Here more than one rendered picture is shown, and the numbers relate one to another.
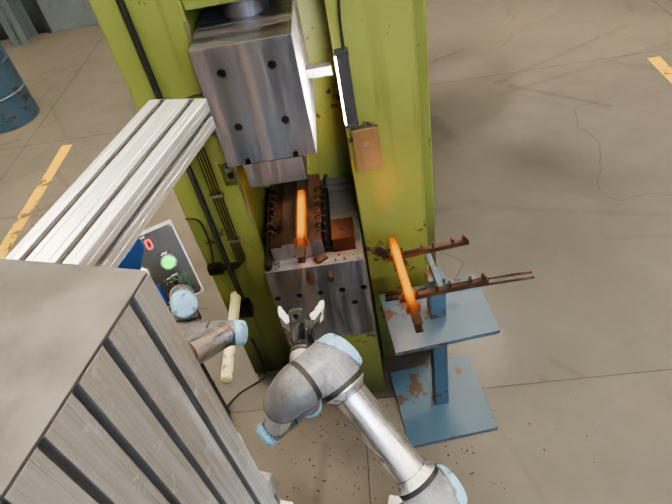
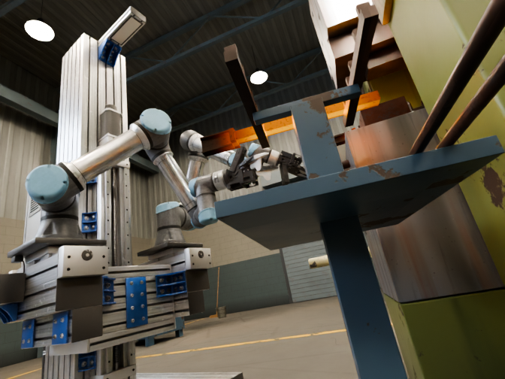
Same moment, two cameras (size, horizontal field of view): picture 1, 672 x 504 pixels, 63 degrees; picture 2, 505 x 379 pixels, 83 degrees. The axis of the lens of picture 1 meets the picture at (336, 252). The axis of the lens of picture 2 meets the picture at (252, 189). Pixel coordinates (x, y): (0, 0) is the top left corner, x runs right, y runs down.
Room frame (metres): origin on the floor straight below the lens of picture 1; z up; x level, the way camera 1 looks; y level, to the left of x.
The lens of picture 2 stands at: (1.32, -0.84, 0.55)
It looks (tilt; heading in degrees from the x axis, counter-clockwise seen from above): 19 degrees up; 99
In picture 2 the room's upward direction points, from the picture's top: 11 degrees counter-clockwise
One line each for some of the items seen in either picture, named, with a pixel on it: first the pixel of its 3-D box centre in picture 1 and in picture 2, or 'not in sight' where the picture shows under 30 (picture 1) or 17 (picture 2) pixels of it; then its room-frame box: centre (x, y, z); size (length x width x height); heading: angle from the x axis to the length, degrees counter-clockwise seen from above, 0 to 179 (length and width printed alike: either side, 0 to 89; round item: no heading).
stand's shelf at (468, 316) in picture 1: (436, 313); (336, 216); (1.37, -0.34, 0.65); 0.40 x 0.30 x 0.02; 90
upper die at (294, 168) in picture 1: (277, 138); (388, 46); (1.77, 0.12, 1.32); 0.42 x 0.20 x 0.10; 174
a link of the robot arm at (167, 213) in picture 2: not in sight; (169, 215); (0.65, 0.47, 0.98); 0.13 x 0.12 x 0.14; 76
